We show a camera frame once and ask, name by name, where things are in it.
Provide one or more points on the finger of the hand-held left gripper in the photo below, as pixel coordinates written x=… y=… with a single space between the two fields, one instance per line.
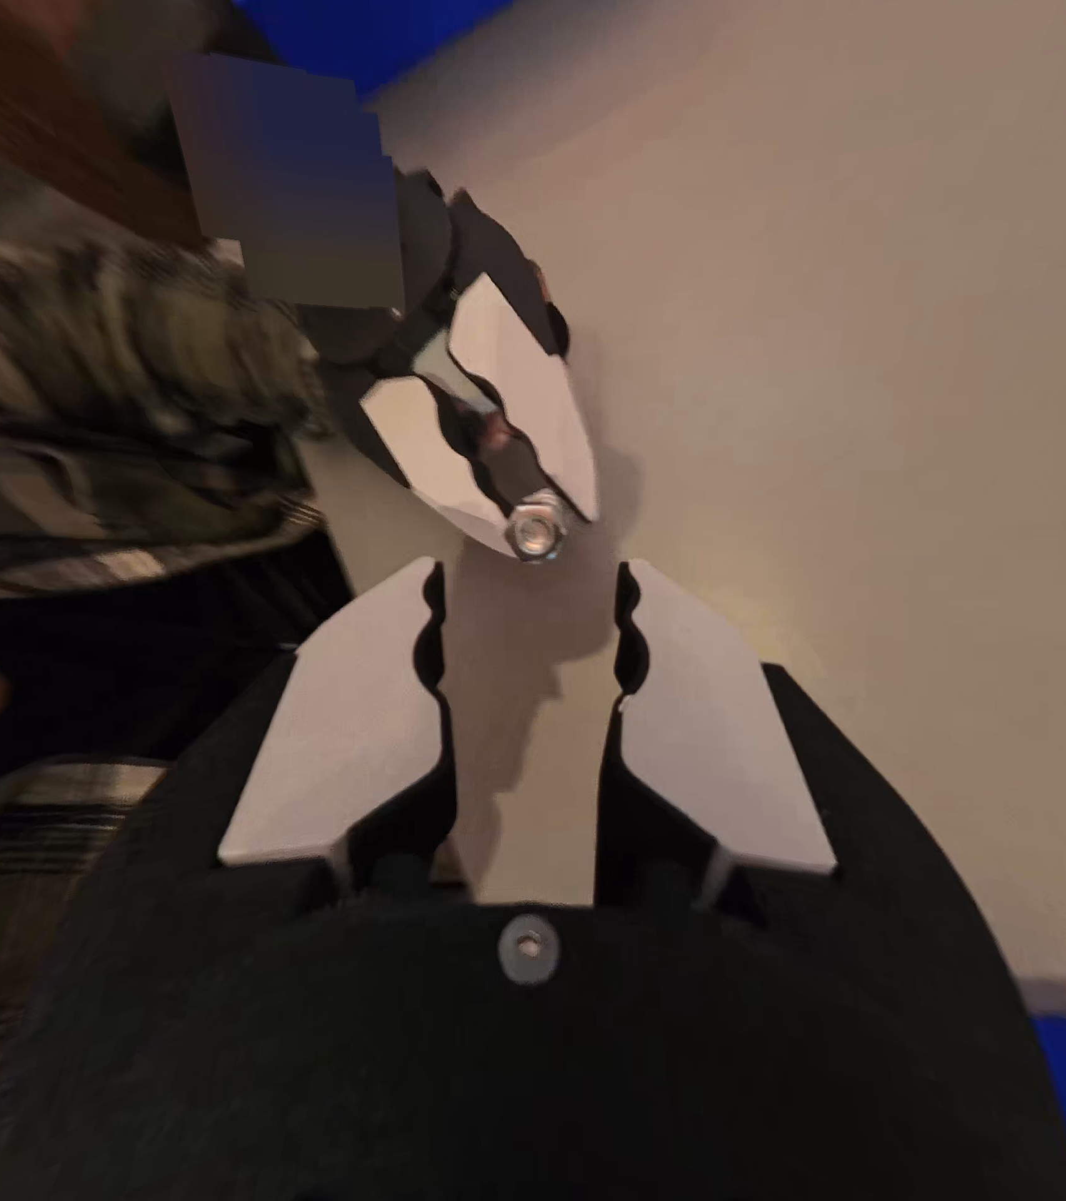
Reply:
x=533 y=395
x=420 y=441

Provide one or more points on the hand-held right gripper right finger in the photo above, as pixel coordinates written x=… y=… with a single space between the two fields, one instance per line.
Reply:
x=721 y=751

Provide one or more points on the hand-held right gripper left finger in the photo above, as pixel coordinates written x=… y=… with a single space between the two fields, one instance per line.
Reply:
x=345 y=741

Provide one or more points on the steel hex nut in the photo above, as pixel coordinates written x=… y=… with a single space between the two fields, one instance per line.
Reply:
x=514 y=537

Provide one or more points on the blue divided parts bin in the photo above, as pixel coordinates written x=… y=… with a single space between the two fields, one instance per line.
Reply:
x=354 y=38

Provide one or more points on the person's left forearm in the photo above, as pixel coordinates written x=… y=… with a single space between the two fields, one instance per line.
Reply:
x=120 y=338

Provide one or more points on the person's dark clothing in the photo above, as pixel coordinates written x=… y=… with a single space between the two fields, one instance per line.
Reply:
x=166 y=657

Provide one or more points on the person's plaid shirt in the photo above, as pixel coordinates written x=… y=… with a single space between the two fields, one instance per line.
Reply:
x=120 y=526

